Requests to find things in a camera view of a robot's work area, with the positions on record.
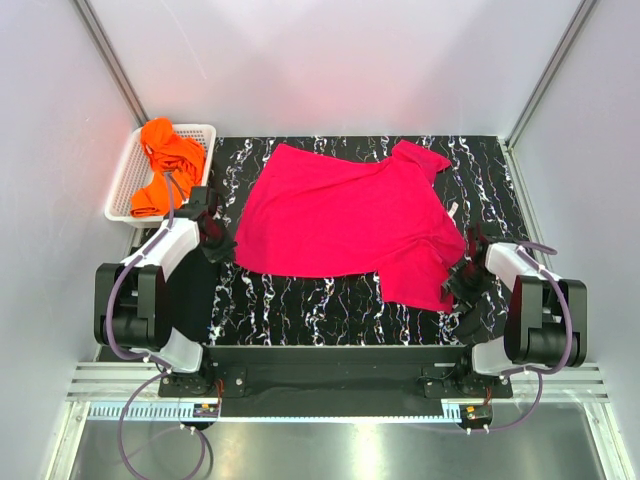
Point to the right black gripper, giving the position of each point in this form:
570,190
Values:
452,286

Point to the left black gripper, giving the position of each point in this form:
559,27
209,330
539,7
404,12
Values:
220,253

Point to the magenta pink t shirt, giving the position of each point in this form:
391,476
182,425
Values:
315,216

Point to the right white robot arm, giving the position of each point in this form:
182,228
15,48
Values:
547,318

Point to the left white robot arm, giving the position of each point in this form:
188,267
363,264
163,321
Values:
157,303

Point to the orange t shirt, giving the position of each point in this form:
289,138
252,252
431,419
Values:
177,165

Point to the white plastic basket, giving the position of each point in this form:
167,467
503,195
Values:
134,173

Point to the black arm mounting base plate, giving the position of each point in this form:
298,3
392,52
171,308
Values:
437,372

